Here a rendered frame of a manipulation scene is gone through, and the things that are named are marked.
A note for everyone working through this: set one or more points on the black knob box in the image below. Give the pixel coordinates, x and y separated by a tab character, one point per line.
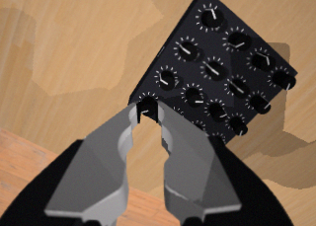
218	79

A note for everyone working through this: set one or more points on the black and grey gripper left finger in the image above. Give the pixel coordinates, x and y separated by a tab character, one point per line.
87	181

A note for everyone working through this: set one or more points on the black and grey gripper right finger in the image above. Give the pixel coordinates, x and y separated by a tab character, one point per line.
203	178

